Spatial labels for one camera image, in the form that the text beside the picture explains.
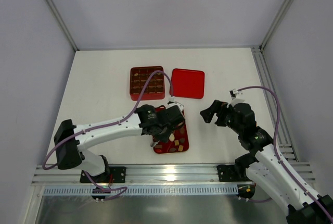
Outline red box lid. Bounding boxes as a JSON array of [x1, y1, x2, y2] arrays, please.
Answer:
[[170, 68, 205, 99]]

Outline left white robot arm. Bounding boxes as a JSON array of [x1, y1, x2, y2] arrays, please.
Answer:
[[54, 102, 185, 177]]

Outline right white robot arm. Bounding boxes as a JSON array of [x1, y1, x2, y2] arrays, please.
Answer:
[[200, 100, 332, 223]]

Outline white oval chocolate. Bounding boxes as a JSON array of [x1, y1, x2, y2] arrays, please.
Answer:
[[169, 134, 175, 142]]

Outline tan shell chocolate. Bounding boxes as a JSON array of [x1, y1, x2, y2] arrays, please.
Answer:
[[178, 145, 184, 152]]

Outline red compartment chocolate box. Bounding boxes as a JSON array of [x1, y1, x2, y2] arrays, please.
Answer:
[[129, 65, 166, 102]]

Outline red rectangular tray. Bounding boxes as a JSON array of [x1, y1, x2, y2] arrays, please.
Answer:
[[152, 106, 189, 154]]

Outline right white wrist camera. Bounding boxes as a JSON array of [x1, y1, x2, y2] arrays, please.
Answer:
[[229, 89, 245, 107]]

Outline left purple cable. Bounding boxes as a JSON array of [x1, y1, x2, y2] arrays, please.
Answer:
[[42, 70, 174, 170]]

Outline right aluminium frame rails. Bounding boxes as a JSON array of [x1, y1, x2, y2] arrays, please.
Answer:
[[251, 46, 299, 162]]

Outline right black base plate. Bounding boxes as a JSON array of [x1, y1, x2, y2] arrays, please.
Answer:
[[216, 164, 238, 182]]

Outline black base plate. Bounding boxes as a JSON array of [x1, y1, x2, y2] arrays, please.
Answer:
[[216, 164, 238, 182], [109, 166, 126, 183]]

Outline aluminium front rail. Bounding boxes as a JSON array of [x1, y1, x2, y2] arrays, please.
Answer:
[[31, 163, 317, 184]]

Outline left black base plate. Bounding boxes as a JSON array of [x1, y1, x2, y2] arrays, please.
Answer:
[[109, 166, 126, 183]]

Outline slotted cable duct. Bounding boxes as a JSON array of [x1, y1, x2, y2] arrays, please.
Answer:
[[43, 184, 238, 196]]

